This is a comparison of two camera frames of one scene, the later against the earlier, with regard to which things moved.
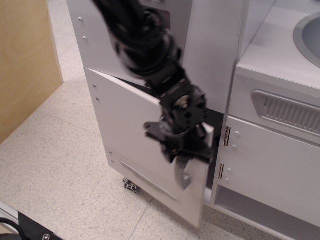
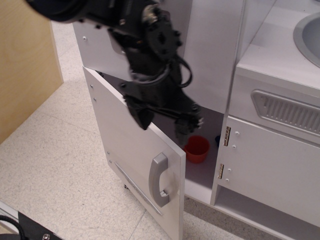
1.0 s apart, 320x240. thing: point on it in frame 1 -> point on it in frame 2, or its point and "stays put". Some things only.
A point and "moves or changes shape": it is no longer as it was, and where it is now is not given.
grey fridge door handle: [183, 166] -> [159, 164]
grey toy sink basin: [306, 36] stays put
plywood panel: [30, 71] stays put
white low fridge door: [137, 156] moves or changes shape
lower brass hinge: [220, 171] stays put
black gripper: [177, 132] -> [165, 95]
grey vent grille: [296, 112] stays put
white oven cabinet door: [277, 170] stays put
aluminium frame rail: [8, 212] stays put
